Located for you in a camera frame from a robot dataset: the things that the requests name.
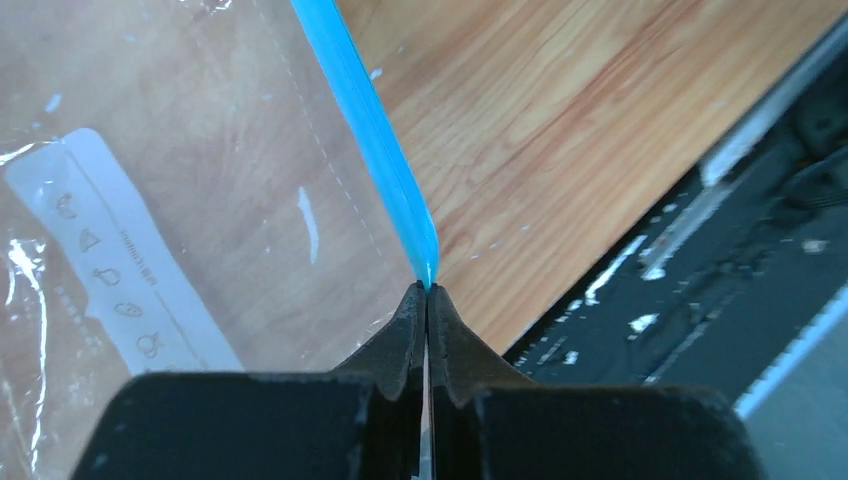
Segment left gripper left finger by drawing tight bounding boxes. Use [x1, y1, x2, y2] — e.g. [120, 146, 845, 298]
[72, 283, 426, 479]

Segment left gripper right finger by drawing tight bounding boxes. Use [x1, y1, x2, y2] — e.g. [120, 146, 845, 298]
[427, 284, 767, 479]

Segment clear zip top bag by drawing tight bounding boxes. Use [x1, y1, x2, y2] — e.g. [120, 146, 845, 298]
[1, 1, 415, 479]

